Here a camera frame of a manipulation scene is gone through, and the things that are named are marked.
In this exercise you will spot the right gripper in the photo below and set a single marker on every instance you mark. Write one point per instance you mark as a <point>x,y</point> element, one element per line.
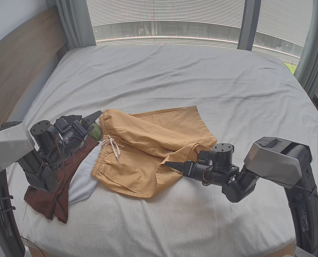
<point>199,171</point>

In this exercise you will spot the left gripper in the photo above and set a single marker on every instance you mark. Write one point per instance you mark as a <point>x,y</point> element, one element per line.
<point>79,138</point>

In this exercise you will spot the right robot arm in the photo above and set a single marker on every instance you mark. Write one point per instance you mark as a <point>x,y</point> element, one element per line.
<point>271,159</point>

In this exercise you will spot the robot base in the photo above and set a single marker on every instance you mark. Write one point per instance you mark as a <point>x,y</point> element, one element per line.
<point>301,253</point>

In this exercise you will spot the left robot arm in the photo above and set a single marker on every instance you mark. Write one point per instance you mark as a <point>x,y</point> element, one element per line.
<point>8,146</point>

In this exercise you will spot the bed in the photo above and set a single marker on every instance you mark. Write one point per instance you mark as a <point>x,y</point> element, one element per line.
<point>201,76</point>

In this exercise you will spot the green garment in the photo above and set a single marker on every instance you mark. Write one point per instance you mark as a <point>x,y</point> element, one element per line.
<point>96,132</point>

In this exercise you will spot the white garment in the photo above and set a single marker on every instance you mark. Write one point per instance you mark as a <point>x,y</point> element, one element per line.
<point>83,175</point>

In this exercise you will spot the brown garment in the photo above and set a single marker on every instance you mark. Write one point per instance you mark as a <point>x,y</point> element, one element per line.
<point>49,202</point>

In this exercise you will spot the grey-green curtain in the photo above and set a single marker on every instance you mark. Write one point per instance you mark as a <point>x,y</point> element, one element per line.
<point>317,36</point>
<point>67,15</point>

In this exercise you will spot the window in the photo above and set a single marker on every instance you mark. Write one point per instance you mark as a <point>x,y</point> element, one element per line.
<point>175,9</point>

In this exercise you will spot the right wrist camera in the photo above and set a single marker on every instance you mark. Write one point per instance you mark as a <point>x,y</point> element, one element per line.
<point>203,156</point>

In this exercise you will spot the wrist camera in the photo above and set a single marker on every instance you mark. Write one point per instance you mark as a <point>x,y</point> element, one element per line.
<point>63,126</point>
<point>203,156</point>

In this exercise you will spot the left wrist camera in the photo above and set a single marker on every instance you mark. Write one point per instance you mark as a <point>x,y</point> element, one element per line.
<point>63,126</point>

